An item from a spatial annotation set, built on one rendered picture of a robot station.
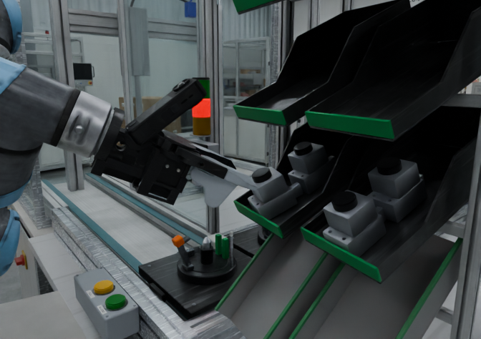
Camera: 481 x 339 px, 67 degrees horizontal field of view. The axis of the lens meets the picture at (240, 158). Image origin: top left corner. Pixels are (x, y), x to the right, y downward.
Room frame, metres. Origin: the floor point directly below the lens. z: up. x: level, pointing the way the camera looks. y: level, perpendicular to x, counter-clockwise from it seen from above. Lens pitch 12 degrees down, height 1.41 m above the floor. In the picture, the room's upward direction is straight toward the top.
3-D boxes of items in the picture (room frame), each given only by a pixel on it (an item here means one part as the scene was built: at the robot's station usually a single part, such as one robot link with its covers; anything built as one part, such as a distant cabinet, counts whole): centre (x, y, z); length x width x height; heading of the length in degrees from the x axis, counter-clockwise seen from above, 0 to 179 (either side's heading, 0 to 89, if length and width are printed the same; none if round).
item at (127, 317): (0.72, 0.30, 0.93); 0.21 x 0.07 x 0.06; 39
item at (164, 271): (0.79, 0.08, 0.96); 0.24 x 0.24 x 0.02; 39
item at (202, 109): (1.02, 0.11, 1.33); 0.05 x 0.05 x 0.05
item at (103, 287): (0.72, 0.30, 0.96); 0.04 x 0.04 x 0.02
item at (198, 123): (1.02, 0.11, 1.28); 0.05 x 0.05 x 0.05
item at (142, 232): (1.04, 0.25, 0.91); 0.84 x 0.28 x 0.10; 39
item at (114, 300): (0.67, 0.25, 0.96); 0.04 x 0.04 x 0.02
